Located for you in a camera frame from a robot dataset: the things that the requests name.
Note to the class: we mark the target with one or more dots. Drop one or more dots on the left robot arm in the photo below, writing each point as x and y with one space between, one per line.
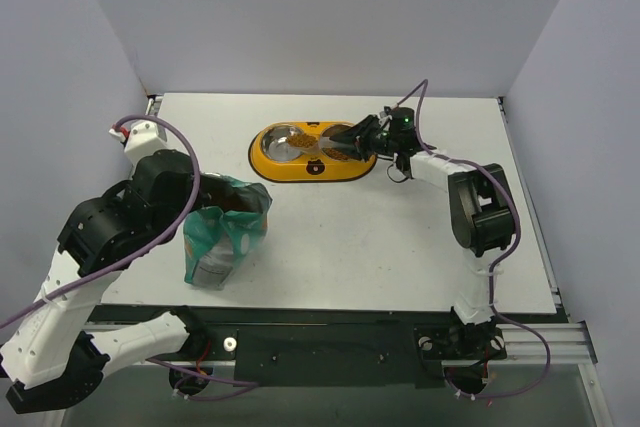
51 360

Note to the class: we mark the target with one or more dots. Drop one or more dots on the clear plastic scoop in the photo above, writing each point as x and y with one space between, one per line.
323 142

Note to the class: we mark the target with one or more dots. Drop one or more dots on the pet food kibble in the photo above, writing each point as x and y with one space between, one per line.
302 141

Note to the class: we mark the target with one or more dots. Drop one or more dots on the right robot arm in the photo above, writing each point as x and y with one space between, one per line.
483 218

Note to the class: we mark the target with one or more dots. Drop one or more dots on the left steel bowl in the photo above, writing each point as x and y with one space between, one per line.
274 143

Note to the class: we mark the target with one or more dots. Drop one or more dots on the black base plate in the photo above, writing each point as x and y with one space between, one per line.
332 348

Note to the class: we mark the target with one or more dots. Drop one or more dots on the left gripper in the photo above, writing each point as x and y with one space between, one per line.
198 187

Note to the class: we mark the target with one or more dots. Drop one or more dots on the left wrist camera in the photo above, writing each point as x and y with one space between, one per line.
141 140

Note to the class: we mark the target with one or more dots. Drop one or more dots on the yellow double bowl feeder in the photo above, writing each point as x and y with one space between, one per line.
307 169

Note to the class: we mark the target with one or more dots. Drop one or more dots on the green pet food bag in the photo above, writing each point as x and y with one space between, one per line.
229 222

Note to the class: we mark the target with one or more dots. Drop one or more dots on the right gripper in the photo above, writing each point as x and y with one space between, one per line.
370 137

